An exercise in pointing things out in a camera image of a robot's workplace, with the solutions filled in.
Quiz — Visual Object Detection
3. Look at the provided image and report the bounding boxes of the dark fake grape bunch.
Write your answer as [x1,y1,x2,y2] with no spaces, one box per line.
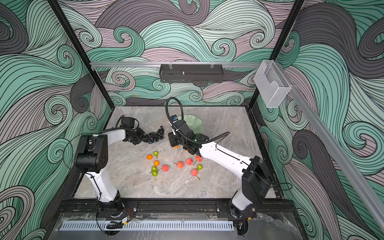
[142,126,165,144]

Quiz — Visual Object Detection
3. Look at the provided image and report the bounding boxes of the light green wavy fruit bowl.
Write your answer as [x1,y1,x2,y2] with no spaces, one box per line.
[182,114,204,135]

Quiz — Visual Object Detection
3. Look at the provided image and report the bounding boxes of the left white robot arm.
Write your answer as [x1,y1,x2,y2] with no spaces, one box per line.
[73,128,145,211]

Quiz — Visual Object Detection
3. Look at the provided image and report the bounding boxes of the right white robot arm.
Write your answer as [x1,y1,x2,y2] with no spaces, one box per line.
[168,116,273,218]

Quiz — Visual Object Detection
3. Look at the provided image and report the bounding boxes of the black perforated metal tray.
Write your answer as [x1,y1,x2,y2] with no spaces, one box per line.
[159,65,224,86]

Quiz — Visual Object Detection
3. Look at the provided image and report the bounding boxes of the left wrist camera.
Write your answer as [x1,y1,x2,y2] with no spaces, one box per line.
[122,117,135,129]

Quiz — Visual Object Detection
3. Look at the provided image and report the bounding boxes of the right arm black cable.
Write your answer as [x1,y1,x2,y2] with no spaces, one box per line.
[164,96,231,143]

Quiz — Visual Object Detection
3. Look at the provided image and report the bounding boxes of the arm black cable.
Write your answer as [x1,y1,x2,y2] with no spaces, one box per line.
[61,115,140,175]
[164,96,231,143]

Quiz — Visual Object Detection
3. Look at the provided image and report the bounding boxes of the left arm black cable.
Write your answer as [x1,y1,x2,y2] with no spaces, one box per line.
[61,115,140,175]

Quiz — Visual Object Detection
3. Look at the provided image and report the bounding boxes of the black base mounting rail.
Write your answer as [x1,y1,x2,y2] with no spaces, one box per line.
[59,198,296,219]

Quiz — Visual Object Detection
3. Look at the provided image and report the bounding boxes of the aluminium rail back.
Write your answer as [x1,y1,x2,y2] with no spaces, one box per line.
[90,61,261,69]

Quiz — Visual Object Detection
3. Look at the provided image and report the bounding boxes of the aluminium rail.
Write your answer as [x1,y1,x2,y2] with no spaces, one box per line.
[90,61,261,69]
[276,63,384,230]

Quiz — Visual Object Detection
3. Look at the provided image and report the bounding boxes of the clear plastic wall bin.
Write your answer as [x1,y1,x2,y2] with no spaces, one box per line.
[254,60,292,108]

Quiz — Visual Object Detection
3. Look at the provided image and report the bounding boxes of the white slotted cable duct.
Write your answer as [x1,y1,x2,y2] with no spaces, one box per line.
[59,220,235,232]

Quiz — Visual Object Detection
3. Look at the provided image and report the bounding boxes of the aluminium rail right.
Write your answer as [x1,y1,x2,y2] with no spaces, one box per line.
[276,63,384,230]

